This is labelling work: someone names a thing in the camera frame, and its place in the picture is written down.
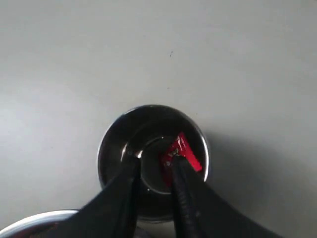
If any shiny steel cup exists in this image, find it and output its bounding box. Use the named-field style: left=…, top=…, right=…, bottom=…
left=98, top=105, right=210, bottom=223

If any round stainless steel bowl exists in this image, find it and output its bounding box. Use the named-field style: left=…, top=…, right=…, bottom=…
left=0, top=209, right=78, bottom=238

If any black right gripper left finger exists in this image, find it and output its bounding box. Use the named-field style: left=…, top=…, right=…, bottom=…
left=59, top=156, right=141, bottom=238

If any red packet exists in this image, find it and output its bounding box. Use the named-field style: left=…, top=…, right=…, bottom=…
left=159, top=132, right=203, bottom=187

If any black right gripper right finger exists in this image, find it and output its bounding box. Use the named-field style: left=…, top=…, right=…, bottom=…
left=171, top=156, right=278, bottom=238

